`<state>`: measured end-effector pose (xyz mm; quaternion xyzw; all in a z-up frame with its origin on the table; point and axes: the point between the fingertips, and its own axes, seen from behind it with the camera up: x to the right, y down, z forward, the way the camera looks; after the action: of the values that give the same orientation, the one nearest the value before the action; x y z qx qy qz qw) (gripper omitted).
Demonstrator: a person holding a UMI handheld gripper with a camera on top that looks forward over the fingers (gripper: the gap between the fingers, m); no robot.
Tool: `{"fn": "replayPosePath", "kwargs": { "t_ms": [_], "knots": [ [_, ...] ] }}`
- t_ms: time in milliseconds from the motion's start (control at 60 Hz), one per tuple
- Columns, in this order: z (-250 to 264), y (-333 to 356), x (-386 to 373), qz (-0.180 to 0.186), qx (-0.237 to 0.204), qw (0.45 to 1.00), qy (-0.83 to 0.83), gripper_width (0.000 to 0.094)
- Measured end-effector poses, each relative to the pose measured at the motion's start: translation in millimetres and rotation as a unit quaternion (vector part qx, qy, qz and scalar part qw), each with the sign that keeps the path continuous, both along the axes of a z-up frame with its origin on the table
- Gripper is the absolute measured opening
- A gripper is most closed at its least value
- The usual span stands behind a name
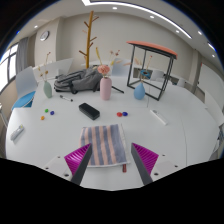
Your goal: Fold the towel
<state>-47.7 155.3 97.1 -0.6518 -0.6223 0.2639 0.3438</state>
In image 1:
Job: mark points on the beige dried flowers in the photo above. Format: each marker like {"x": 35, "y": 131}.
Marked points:
{"x": 45, "y": 71}

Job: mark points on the black rectangular box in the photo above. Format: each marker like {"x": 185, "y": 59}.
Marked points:
{"x": 89, "y": 111}

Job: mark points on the black-framed orange-topped side table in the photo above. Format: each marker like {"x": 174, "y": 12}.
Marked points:
{"x": 153, "y": 47}

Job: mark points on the thin dried flower stems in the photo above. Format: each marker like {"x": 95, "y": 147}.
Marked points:
{"x": 145, "y": 72}

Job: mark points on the grey curtain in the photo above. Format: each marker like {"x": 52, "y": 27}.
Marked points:
{"x": 22, "y": 55}

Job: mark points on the grey backpack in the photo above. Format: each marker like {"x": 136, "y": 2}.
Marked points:
{"x": 78, "y": 81}

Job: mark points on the window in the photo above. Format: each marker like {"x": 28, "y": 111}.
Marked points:
{"x": 5, "y": 68}

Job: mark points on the pink flower bouquet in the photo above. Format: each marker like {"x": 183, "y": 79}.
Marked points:
{"x": 103, "y": 69}

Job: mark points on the green round magnet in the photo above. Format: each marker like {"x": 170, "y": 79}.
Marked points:
{"x": 46, "y": 110}

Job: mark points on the recessed ceiling spotlights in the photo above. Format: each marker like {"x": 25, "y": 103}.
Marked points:
{"x": 115, "y": 7}

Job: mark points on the white whiteboard eraser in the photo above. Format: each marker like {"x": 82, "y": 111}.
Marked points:
{"x": 158, "y": 117}

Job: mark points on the round wall clock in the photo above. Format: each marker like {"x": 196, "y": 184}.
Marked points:
{"x": 44, "y": 36}

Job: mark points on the blue round magnet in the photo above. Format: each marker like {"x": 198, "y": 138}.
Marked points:
{"x": 52, "y": 113}
{"x": 125, "y": 113}

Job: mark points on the black and white marker pen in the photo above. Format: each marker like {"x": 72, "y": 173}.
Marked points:
{"x": 66, "y": 98}

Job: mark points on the pink vase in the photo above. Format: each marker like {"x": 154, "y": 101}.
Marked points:
{"x": 105, "y": 89}

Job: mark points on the orange round magnet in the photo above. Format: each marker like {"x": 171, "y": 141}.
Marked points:
{"x": 42, "y": 118}

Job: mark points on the green vase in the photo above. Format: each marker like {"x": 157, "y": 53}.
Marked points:
{"x": 47, "y": 90}

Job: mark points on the white remote control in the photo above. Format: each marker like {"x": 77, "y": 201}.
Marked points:
{"x": 16, "y": 132}

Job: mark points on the red round magnet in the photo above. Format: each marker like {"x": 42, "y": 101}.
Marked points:
{"x": 119, "y": 114}

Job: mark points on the white chair with blue cushion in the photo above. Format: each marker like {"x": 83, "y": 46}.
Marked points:
{"x": 25, "y": 81}

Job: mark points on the wooden tree coat rack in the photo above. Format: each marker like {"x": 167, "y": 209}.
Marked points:
{"x": 88, "y": 40}

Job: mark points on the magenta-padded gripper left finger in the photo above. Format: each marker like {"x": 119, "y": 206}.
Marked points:
{"x": 76, "y": 161}

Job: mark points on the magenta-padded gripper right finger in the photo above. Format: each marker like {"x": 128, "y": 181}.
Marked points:
{"x": 146, "y": 161}

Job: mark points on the long ceiling light strip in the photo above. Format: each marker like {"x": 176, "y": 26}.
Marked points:
{"x": 140, "y": 8}

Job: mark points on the blue vase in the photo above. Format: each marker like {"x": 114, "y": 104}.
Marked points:
{"x": 139, "y": 92}

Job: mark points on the grey striped towel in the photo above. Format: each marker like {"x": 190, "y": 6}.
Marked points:
{"x": 105, "y": 143}

